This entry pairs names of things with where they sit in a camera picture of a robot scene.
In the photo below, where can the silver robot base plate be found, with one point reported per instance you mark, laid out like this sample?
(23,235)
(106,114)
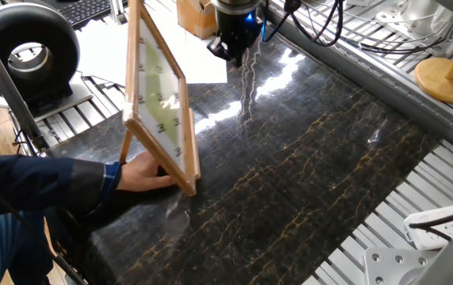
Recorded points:
(385,269)

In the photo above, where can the wooden photo frame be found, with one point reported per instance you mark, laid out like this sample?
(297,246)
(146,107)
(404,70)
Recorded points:
(159,87)

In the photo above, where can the white paper sheet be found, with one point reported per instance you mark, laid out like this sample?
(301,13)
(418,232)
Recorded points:
(100,51)
(202,67)

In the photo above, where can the black keyboard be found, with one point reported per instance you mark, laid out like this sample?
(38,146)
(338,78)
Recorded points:
(84,10)

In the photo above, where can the small brown cardboard box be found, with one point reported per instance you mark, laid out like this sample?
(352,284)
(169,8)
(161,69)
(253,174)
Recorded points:
(195,17)

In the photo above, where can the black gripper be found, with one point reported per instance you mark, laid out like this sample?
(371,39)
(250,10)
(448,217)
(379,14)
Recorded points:
(236,29)

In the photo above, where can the round wooden stand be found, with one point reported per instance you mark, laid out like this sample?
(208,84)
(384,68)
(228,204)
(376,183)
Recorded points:
(444,85)

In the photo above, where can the grey aluminium post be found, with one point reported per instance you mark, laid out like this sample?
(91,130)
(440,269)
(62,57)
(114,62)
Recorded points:
(4,83)

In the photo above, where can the person's left hand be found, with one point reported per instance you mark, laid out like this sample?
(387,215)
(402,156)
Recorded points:
(139,176)

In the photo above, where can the person's left forearm dark sleeve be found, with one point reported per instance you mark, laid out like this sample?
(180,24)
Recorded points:
(44,182)

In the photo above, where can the white power strip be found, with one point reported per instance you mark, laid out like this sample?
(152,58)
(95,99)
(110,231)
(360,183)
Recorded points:
(420,237)

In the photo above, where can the small silver upright profile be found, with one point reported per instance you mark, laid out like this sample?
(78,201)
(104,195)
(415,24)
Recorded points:
(116,12)

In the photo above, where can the silver perforated mounting plate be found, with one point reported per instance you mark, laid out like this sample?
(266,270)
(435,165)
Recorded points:
(400,17)

